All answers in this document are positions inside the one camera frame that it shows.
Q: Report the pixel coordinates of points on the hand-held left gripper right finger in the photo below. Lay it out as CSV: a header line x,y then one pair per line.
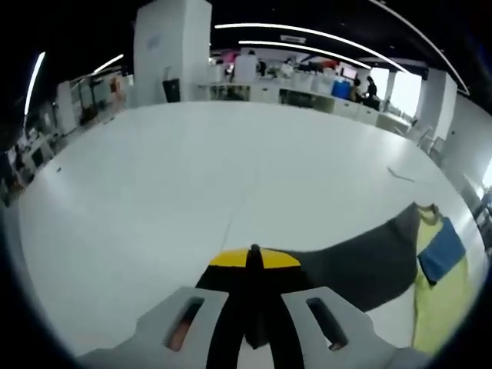
x,y
288,307

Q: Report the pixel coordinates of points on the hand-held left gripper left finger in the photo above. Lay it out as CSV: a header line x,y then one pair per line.
x,y
223,307

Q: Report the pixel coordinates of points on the yellow long-sleeved garment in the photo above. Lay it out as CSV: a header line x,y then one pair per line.
x,y
365,265

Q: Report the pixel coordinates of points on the white recessed socket strip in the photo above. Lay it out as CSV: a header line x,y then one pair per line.
x,y
401,175

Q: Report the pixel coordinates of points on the row of white cabinets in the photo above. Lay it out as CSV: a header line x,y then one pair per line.
x,y
365,113

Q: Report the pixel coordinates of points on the black waste bin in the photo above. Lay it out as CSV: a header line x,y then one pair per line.
x,y
171,90

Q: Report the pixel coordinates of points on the blue container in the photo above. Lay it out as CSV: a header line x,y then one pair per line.
x,y
342,88

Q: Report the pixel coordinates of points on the long ceiling light strip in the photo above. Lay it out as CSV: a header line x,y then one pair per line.
x,y
288,45
269,25

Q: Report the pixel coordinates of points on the white square pillar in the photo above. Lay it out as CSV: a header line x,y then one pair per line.
x,y
173,50

